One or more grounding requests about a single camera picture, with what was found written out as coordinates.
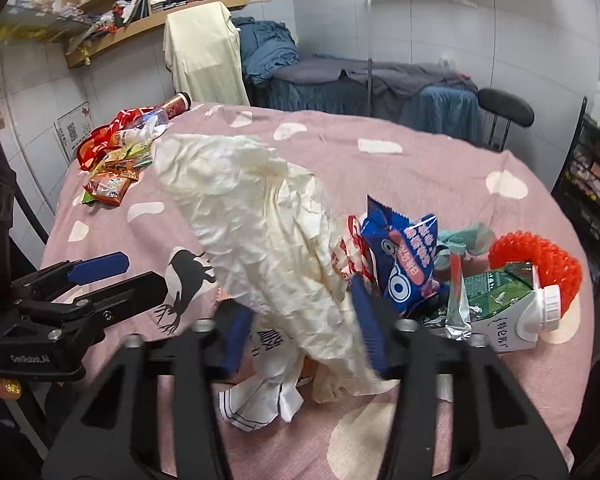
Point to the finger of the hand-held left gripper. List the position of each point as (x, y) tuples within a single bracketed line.
[(130, 292), (100, 265)]

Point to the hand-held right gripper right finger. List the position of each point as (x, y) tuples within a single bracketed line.
[(371, 330)]

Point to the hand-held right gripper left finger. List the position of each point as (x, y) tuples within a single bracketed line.
[(232, 340)]

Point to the white plastic bag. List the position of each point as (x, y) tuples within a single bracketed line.
[(260, 240)]

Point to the white striped wrapper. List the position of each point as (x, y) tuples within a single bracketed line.
[(260, 400)]

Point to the red printed white packet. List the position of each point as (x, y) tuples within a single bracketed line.
[(347, 260)]

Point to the blue snack packet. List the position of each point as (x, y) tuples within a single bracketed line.
[(405, 260)]

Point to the silver foil wrapper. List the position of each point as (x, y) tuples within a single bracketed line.
[(457, 310)]

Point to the pile of snack wrappers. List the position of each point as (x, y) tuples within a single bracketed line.
[(112, 175)]

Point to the green milk carton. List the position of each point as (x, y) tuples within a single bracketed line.
[(500, 300)]

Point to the teal crumpled cloth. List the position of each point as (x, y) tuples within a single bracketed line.
[(472, 240)]

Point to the red label plastic bottle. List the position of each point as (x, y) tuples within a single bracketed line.
[(175, 105)]

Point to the red spiky ball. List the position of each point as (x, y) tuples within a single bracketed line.
[(530, 250)]

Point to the blue cloth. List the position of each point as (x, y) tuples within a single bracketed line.
[(447, 110)]

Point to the cream cloth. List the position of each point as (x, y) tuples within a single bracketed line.
[(205, 55)]

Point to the wooden cubby shelf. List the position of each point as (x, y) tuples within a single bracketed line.
[(130, 30)]

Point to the grey covered bed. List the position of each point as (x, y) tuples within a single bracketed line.
[(330, 85)]

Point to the black chair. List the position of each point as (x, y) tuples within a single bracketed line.
[(507, 105)]

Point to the black metal rack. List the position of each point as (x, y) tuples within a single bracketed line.
[(590, 175)]

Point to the blue bedding pile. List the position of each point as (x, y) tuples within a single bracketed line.
[(267, 50)]

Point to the white wall sticker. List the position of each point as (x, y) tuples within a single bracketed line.
[(72, 132)]

